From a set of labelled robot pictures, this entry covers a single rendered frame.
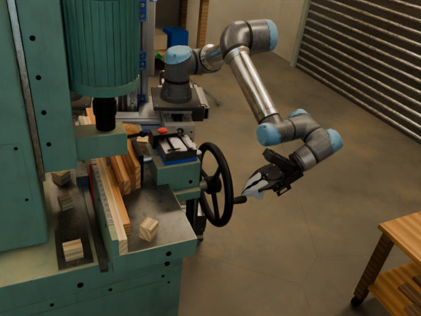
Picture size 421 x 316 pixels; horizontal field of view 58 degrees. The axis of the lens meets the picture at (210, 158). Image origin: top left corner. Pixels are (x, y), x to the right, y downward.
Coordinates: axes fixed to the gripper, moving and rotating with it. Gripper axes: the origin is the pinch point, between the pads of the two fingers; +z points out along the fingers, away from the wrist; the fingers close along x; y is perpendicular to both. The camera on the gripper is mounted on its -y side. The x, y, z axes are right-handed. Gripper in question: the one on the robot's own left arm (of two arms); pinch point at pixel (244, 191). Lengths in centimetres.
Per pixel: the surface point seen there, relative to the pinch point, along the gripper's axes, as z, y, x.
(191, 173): 11.1, -15.0, 4.0
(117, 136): 22.4, -37.0, 7.2
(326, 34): -191, 148, 260
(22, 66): 28, -66, 3
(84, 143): 30, -40, 7
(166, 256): 26.9, -16.8, -19.1
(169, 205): 20.7, -17.6, -5.3
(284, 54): -168, 189, 327
